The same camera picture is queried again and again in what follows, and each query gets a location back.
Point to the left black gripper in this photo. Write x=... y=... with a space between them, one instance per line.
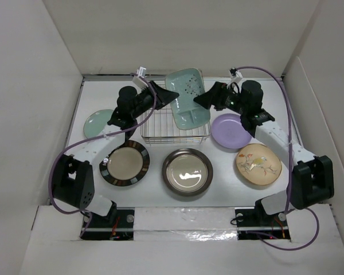
x=164 y=97

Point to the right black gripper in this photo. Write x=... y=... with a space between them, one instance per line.
x=214 y=96

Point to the rectangular light green plate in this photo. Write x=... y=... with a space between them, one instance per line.
x=188 y=83

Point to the purple round plate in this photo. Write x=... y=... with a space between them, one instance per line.
x=228 y=132

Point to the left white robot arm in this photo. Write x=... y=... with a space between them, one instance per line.
x=71 y=178

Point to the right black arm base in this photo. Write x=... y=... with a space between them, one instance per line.
x=250 y=226

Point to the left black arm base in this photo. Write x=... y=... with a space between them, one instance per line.
x=117 y=226

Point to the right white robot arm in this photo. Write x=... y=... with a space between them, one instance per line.
x=311 y=177

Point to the round light green plate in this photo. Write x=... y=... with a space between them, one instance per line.
x=96 y=122

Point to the striped rim beige plate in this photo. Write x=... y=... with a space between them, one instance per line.
x=126 y=165

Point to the brown rimmed deep plate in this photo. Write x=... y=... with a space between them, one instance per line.
x=187 y=172

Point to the beige bird pattern plate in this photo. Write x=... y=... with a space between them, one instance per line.
x=258 y=164

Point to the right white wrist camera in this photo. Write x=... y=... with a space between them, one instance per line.
x=235 y=75

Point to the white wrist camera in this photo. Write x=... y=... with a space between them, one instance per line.
x=138 y=77
x=235 y=75

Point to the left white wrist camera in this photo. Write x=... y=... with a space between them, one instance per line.
x=138 y=77

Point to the metal wire dish rack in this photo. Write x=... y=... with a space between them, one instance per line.
x=161 y=129

